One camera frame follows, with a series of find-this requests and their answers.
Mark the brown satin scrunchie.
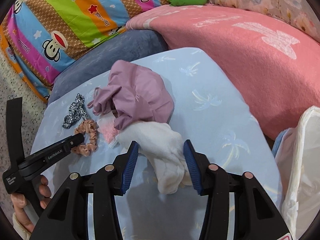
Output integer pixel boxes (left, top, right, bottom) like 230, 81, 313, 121
72, 119, 98, 157

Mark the black white patterned scrunchie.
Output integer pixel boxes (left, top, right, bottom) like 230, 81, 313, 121
62, 93, 88, 129

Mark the pink beads plastic bag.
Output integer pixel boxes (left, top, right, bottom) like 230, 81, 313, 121
97, 112, 119, 148

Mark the white fluffy glove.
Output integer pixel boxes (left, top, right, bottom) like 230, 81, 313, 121
117, 121, 192, 194

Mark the mauve drawstring pouch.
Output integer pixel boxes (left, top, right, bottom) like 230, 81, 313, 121
87, 60, 174, 130

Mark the white trash bag bin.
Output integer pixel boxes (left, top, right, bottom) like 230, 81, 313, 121
272, 106, 319, 239

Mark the person's left hand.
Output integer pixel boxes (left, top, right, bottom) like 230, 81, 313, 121
10, 175, 52, 239

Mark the pink fleece blanket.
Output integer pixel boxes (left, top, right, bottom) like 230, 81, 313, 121
126, 4, 319, 139

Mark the colourful monkey print pillow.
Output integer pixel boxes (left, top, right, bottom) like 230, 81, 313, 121
1, 0, 168, 102

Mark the dark blue velvet pillow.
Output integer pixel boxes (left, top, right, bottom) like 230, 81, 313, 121
48, 30, 168, 103

